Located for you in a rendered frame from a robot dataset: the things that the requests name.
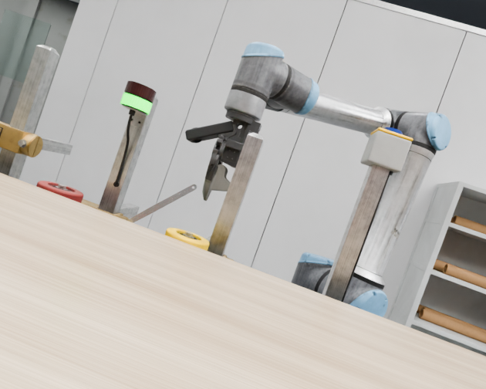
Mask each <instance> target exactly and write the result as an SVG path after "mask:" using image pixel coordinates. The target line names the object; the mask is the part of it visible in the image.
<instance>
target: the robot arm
mask: <svg viewBox="0 0 486 389"><path fill-rule="evenodd" d="M284 58H285V57H284V52H283V51H282V50H280V48H278V47H276V46H273V45H270V44H268V43H264V42H251V43H249V44H248V45H247V46H246V48H245V51H244V53H243V55H242V56H241V62H240V64H239V67H238V71H237V72H236V75H235V79H234V82H233V83H232V86H231V90H230V92H229V94H228V98H227V100H226V103H225V105H224V108H225V109H226V110H227V113H226V115H225V117H227V118H228V119H229V120H231V121H227V122H224V123H216V124H212V125H209V126H205V127H194V128H192V129H190V130H186V131H185V134H186V139H187V140H189V141H190V142H191V143H200V142H202V141H204V140H211V139H215V138H217V140H216V143H215V145H214V148H213V151H212V154H211V159H210V162H209V165H208V169H207V173H206V176H205V180H204V186H203V191H202V193H203V198H204V200H205V201H207V199H208V197H209V195H210V193H211V191H228V187H229V185H230V183H231V182H230V181H229V180H228V179H227V178H226V176H227V173H228V169H227V167H225V166H224V165H223V162H224V163H225V164H227V165H229V166H231V167H233V168H236V165H237V163H238V159H239V157H240V154H241V151H242V148H243V146H244V143H245V140H246V137H247V135H248V134H250V133H256V134H258V132H259V131H260V129H261V128H262V124H261V123H259V122H258V121H260V120H261V118H262V115H263V113H264V110H265V109H267V110H273V111H276V112H283V113H288V114H291V115H295V116H298V117H304V118H307V119H310V120H315V121H319V122H322V123H327V124H331V125H334V126H337V127H343V128H346V129H350V130H355V131H359V132H362V133H364V134H365V135H366V136H367V137H368V138H370V136H371V135H370V134H371V133H372V132H373V131H374V130H376V129H377V128H379V127H382V128H385V127H392V128H395V129H398V130H400V131H401V132H402V133H403V135H404V136H407V137H411V138H413V141H411V142H412V143H411V145H410V149H409V151H408V154H407V157H406V160H405V162H404V164H403V168H402V171H401V172H397V173H393V175H390V176H389V179H388V182H387V183H386V187H385V190H384V192H383V196H382V198H381V200H380V204H379V206H378V209H377V211H376V214H375V217H374V219H373V223H372V225H371V228H370V231H369V234H368V236H367V238H366V242H365V244H364V246H363V250H362V252H361V255H360V257H359V261H358V263H357V265H356V269H355V272H354V273H353V277H352V279H351V282H350V284H349V288H348V290H347V292H346V296H345V298H344V300H343V302H344V303H346V304H349V305H351V306H355V307H356V308H359V309H362V310H365V311H367V312H369V313H373V314H375V315H377V316H381V317H383V316H384V315H385V313H386V310H387V307H388V299H387V297H386V294H385V293H384V292H383V288H384V286H385V283H384V281H383V277H382V274H383V272H384V269H385V268H386V264H387V263H388V261H389V258H390V256H391V253H392V251H393V249H394V246H395V244H396V243H397V239H398V238H399V235H400V233H401V230H402V228H403V225H404V223H405V221H406V220H407V216H408V215H409V212H410V209H411V207H412V205H413V202H414V200H415V198H416V196H417V193H418V191H419V189H420V186H421V184H422V182H423V180H424V177H425V175H426V173H427V170H428V168H429V166H430V163H431V161H432V159H433V158H434V156H435V154H436V153H437V151H442V150H444V149H445V148H446V147H447V146H448V144H449V142H450V139H451V124H450V121H449V120H448V118H447V117H446V116H445V115H443V114H442V113H434V112H429V113H425V112H409V111H402V110H392V109H389V108H386V107H374V108H370V107H365V106H363V105H360V104H358V103H353V102H350V101H348V100H344V99H340V98H338V97H335V96H331V95H328V94H325V93H321V92H319V86H318V84H317V83H316V82H315V81H313V79H312V78H308V77H307V76H305V75H304V74H302V73H300V72H299V71H298V70H296V69H294V68H293V67H291V66H290V65H288V64H287V63H285V62H283V61H282V60H283V59H284ZM232 121H233V122H232ZM256 121H257V122H256ZM241 125H242V128H241V129H238V127H239V126H241ZM218 138H219V139H218ZM333 263H334V260H332V259H328V258H326V257H323V256H320V255H316V254H312V253H309V252H304V253H302V255H301V258H300V260H299V261H298V265H297V266H296V269H295V273H294V275H293V277H292V281H291V283H293V284H296V285H298V286H301V287H304V288H306V289H310V290H312V291H314V292H317V293H320V294H322V292H323V290H324V287H325V285H326V281H327V279H328V277H329V273H330V271H331V268H332V264H333Z"/></svg>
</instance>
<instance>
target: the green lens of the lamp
mask: <svg viewBox="0 0 486 389"><path fill-rule="evenodd" d="M122 103H123V104H126V105H128V106H131V107H134V108H137V109H138V110H142V111H143V112H145V113H148V114H149V113H150V109H151V107H152V103H150V102H148V101H146V100H144V99H142V98H139V97H138V96H134V95H132V94H129V93H123V96H122V99H121V101H120V104H122Z"/></svg>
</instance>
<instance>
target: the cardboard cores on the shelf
mask: <svg viewBox="0 0 486 389"><path fill-rule="evenodd" d="M451 223H454V224H456V225H460V226H463V227H465V228H469V229H471V230H474V231H476V232H480V233H483V234H485V235H486V225H482V224H480V223H477V222H473V221H471V220H468V219H466V218H462V217H460V216H457V215H455V216H454V217H452V219H451ZM433 269H435V270H437V271H439V272H442V273H443V274H446V275H449V276H452V277H454V278H456V279H460V280H463V281H465V282H469V283H471V284H473V285H476V286H479V287H481V288H484V289H486V277H485V276H482V275H479V274H477V273H475V272H471V271H468V270H466V269H462V268H460V267H457V266H454V265H451V264H449V263H447V262H443V261H440V260H439V259H436V262H435V263H434V267H433ZM417 313H419V318H420V319H422V320H426V321H428V322H430V323H433V324H436V325H438V326H442V327H444V328H446V329H449V330H452V331H454V332H456V333H460V334H462V335H465V336H466V337H470V338H472V339H475V340H478V341H481V342H482V343H486V330H485V329H483V328H480V327H478V326H475V325H472V324H470V323H466V322H464V321H462V320H459V319H457V318H454V317H452V316H448V315H447V314H444V313H441V312H438V311H436V310H432V309H431V308H428V307H426V306H423V305H420V304H419V306H418V309H417Z"/></svg>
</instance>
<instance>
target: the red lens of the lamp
mask: <svg viewBox="0 0 486 389"><path fill-rule="evenodd" d="M124 92H129V93H133V94H136V95H138V96H141V97H143V98H145V99H147V100H149V101H151V102H152V103H153V102H154V98H155V96H156V93H157V92H155V91H154V90H152V89H151V88H149V87H146V86H144V85H141V84H139V83H135V82H133V81H127V85H126V88H125V90H124Z"/></svg>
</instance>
